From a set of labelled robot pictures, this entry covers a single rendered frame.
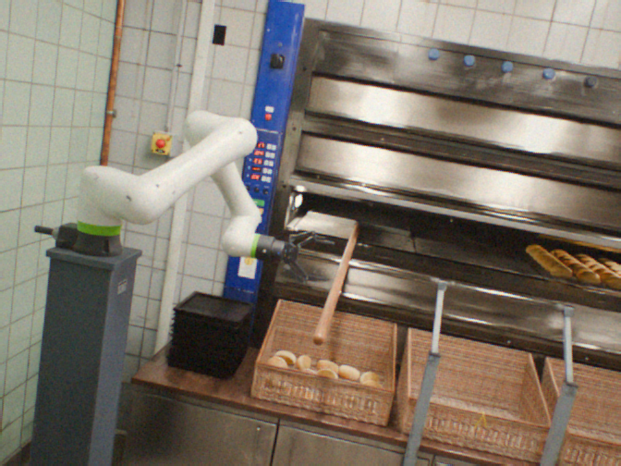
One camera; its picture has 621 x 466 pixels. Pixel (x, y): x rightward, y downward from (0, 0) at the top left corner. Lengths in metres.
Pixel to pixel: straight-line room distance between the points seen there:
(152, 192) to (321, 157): 1.19
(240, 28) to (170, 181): 1.23
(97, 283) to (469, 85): 1.73
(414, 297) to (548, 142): 0.87
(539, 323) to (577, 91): 1.00
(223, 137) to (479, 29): 1.31
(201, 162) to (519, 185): 1.49
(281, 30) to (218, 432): 1.68
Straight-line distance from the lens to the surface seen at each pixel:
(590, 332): 2.97
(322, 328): 1.50
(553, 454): 2.46
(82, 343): 1.91
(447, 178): 2.73
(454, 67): 2.74
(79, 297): 1.87
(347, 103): 2.71
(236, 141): 1.89
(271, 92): 2.73
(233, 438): 2.54
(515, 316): 2.87
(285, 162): 2.75
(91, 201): 1.82
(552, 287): 2.88
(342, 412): 2.48
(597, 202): 2.87
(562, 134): 2.80
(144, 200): 1.68
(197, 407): 2.52
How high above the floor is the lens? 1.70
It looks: 11 degrees down
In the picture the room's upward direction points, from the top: 10 degrees clockwise
